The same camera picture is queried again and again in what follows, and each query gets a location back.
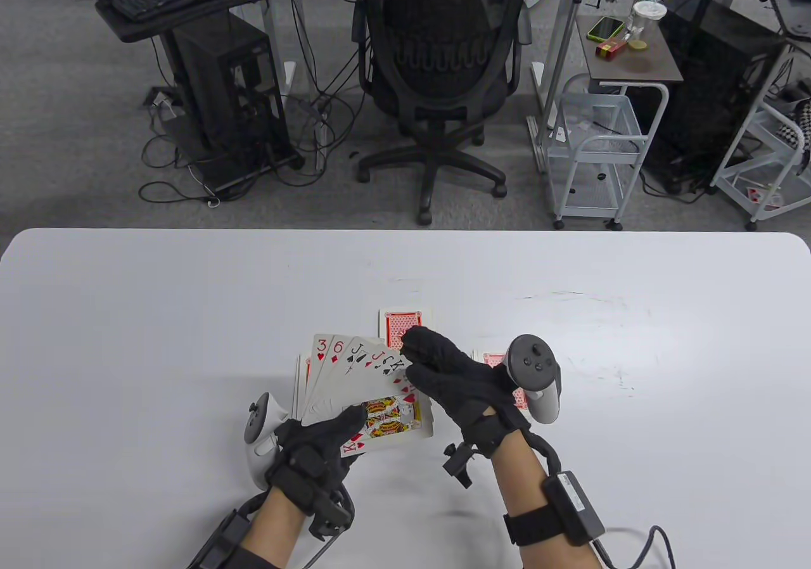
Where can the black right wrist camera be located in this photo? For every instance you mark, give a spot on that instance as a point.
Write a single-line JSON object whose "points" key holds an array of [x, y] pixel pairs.
{"points": [[459, 464]]}

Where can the black mesh office chair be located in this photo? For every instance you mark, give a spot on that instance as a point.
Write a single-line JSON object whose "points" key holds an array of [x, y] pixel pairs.
{"points": [[443, 119]]}

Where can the aluminium frame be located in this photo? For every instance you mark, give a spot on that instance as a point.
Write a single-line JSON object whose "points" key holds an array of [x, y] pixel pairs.
{"points": [[566, 43]]}

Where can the black computer tower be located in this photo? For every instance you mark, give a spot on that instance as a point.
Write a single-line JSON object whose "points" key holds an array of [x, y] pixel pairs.
{"points": [[709, 87], [222, 81]]}

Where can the red white card pack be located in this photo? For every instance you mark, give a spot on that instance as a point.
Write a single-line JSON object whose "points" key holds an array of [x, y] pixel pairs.
{"points": [[763, 198]]}

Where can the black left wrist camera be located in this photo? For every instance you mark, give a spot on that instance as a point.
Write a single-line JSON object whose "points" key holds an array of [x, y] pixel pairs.
{"points": [[332, 515]]}

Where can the person's right hand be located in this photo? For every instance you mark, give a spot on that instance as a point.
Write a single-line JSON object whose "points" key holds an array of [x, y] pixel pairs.
{"points": [[469, 391]]}

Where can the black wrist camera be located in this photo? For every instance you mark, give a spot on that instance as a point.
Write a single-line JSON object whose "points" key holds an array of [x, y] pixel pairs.
{"points": [[332, 515], [459, 464]]}

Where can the black white right hand controller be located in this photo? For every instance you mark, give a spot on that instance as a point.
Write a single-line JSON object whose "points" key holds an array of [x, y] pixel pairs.
{"points": [[532, 360]]}

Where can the white metal cart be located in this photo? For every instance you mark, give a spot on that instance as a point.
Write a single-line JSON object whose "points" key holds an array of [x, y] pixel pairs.
{"points": [[611, 159], [738, 198]]}

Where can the black stand base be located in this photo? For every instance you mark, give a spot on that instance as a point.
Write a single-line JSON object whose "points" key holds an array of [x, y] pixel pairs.
{"points": [[253, 173]]}

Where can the pile of dealt red-backed cards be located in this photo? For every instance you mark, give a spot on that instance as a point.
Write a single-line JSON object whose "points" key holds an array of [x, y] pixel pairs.
{"points": [[491, 360], [299, 385], [393, 322], [336, 379]]}

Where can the black left forearm sensor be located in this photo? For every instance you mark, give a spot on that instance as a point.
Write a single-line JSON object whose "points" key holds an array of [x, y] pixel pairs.
{"points": [[222, 543]]}

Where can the white left hand controller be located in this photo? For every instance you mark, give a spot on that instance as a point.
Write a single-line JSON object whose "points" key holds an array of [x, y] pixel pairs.
{"points": [[260, 461]]}

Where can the brown side table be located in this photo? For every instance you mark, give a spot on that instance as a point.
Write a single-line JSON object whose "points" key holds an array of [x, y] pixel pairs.
{"points": [[659, 65]]}

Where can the clear lidded jar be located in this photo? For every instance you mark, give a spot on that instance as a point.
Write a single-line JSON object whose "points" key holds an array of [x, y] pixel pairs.
{"points": [[646, 24]]}

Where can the green-edged smartphone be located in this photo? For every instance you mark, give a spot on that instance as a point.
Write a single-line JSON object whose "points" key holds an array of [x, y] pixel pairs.
{"points": [[605, 27]]}

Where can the small red box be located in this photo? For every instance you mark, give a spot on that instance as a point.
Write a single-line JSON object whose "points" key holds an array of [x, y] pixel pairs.
{"points": [[609, 49]]}

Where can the person's left forearm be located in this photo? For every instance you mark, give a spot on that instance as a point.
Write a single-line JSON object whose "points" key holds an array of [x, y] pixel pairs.
{"points": [[279, 531]]}

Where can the black wrist sensor box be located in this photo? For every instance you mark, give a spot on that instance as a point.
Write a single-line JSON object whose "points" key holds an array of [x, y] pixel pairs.
{"points": [[573, 509]]}

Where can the person's left hand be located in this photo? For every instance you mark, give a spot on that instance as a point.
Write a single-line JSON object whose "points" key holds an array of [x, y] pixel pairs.
{"points": [[310, 461]]}

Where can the black white checkered board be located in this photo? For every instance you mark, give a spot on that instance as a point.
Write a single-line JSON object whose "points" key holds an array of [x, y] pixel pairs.
{"points": [[797, 128]]}

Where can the white desk leg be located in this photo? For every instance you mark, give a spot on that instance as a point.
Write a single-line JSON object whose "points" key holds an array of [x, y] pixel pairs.
{"points": [[272, 43]]}

